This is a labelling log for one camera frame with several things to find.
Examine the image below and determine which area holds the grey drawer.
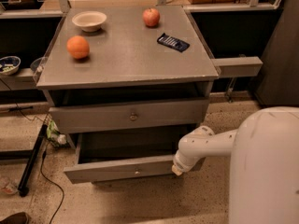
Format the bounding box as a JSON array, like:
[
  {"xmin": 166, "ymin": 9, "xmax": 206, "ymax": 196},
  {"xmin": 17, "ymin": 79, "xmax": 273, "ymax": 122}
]
[
  {"xmin": 64, "ymin": 124, "xmax": 196, "ymax": 184},
  {"xmin": 50, "ymin": 98, "xmax": 208, "ymax": 133}
]

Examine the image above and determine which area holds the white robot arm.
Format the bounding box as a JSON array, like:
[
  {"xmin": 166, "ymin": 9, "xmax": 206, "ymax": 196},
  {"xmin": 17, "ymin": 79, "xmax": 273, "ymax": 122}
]
[{"xmin": 172, "ymin": 106, "xmax": 299, "ymax": 224}]

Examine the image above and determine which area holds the grey top drawer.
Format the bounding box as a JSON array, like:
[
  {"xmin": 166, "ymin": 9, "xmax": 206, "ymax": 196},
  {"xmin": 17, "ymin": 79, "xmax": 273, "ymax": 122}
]
[{"xmin": 50, "ymin": 98, "xmax": 208, "ymax": 133}]

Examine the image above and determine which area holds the grey drawer cabinet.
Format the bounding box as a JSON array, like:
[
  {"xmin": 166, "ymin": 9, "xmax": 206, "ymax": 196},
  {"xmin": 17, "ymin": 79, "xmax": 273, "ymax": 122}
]
[{"xmin": 36, "ymin": 5, "xmax": 220, "ymax": 151}]

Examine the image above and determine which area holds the grey side shelf beam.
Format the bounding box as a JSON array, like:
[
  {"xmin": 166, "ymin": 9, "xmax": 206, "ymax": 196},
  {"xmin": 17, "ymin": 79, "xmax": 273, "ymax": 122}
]
[{"xmin": 212, "ymin": 56, "xmax": 263, "ymax": 78}]

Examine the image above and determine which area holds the green white plastic bag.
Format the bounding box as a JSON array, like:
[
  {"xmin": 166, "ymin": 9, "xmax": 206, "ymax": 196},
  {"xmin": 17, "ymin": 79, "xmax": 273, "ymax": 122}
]
[{"xmin": 46, "ymin": 120, "xmax": 67, "ymax": 147}]

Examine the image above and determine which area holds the dark blue snack packet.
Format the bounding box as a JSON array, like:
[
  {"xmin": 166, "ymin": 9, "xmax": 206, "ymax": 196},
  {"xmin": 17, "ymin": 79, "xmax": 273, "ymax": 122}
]
[{"xmin": 157, "ymin": 33, "xmax": 190, "ymax": 52}]

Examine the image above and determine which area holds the black metal stand leg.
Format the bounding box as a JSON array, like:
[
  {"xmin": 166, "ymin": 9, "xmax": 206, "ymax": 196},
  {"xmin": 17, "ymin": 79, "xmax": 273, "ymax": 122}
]
[{"xmin": 18, "ymin": 124, "xmax": 47, "ymax": 197}]

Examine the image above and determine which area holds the red apple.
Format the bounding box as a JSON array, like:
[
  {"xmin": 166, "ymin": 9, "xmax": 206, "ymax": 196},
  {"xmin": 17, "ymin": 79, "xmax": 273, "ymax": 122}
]
[{"xmin": 142, "ymin": 8, "xmax": 160, "ymax": 27}]

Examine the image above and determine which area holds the orange fruit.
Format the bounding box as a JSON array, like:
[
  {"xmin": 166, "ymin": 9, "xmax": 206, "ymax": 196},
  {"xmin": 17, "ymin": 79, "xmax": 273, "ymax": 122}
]
[{"xmin": 66, "ymin": 35, "xmax": 90, "ymax": 59}]

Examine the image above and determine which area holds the brown shoe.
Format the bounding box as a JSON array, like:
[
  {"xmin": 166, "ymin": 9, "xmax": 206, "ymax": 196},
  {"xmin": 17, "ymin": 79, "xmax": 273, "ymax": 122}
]
[{"xmin": 0, "ymin": 212, "xmax": 30, "ymax": 224}]

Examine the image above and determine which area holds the beige bowl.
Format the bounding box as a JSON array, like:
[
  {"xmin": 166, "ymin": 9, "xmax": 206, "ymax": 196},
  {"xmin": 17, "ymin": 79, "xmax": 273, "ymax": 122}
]
[{"xmin": 72, "ymin": 11, "xmax": 107, "ymax": 32}]

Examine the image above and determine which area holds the clear plastic container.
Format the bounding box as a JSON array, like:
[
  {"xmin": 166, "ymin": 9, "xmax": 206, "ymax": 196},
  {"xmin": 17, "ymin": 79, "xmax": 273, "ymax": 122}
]
[{"xmin": 30, "ymin": 57, "xmax": 48, "ymax": 83}]

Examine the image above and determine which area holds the blue white patterned bowl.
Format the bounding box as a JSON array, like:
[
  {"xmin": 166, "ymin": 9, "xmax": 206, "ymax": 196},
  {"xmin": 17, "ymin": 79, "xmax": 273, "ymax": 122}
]
[{"xmin": 0, "ymin": 56, "xmax": 21, "ymax": 76}]

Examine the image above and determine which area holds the black floor cable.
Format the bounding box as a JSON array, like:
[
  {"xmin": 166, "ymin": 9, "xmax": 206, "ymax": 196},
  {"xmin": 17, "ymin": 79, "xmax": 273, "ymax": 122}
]
[{"xmin": 39, "ymin": 149, "xmax": 65, "ymax": 224}]

